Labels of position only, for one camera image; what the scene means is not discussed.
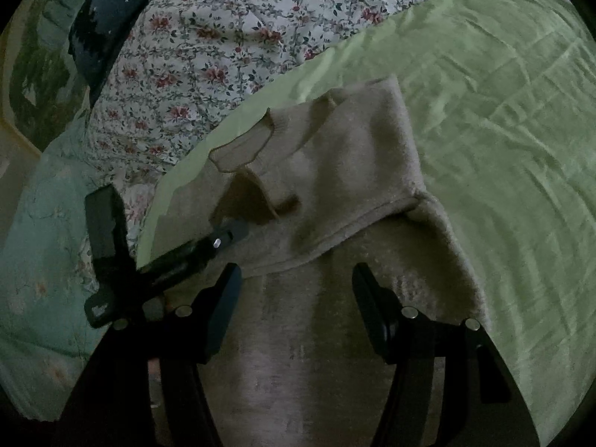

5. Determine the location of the light green blanket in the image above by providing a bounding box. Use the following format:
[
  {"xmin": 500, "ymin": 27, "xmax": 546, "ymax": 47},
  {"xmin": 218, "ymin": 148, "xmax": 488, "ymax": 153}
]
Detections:
[{"xmin": 137, "ymin": 0, "xmax": 596, "ymax": 447}]

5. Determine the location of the grey towel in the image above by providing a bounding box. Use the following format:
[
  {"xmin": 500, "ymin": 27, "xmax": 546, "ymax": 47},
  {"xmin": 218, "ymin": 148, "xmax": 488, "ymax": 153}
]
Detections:
[{"xmin": 149, "ymin": 74, "xmax": 489, "ymax": 447}]

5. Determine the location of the dark blue starry pillow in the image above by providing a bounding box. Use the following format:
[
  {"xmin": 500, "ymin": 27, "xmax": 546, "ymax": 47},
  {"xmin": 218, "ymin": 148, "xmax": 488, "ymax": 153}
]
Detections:
[{"xmin": 67, "ymin": 0, "xmax": 196, "ymax": 103}]

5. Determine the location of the teal flower print bedsheet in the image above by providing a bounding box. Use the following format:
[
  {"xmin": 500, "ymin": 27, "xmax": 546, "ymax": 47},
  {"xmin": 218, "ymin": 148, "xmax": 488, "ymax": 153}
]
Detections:
[{"xmin": 0, "ymin": 116, "xmax": 154, "ymax": 422}]

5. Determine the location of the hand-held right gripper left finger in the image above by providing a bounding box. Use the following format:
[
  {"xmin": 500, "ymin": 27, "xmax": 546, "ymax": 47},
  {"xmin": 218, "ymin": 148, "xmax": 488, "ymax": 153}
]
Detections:
[{"xmin": 56, "ymin": 263, "xmax": 244, "ymax": 447}]

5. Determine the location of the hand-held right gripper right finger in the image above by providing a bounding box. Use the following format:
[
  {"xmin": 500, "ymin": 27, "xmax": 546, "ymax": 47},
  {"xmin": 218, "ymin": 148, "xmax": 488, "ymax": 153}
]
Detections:
[{"xmin": 351, "ymin": 263, "xmax": 542, "ymax": 447}]

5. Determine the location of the green tree print cloth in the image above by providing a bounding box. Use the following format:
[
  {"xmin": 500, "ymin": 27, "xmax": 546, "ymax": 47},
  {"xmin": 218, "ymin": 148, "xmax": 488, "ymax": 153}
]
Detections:
[{"xmin": 0, "ymin": 0, "xmax": 122, "ymax": 150}]

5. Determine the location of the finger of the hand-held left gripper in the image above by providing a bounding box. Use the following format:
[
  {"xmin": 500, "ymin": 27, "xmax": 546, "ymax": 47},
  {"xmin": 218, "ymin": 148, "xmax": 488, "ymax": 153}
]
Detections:
[{"xmin": 137, "ymin": 221, "xmax": 250, "ymax": 289}]

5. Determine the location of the white floral quilt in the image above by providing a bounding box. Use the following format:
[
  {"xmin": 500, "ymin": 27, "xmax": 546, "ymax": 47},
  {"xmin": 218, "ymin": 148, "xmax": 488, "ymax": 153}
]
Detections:
[{"xmin": 86, "ymin": 0, "xmax": 555, "ymax": 247}]

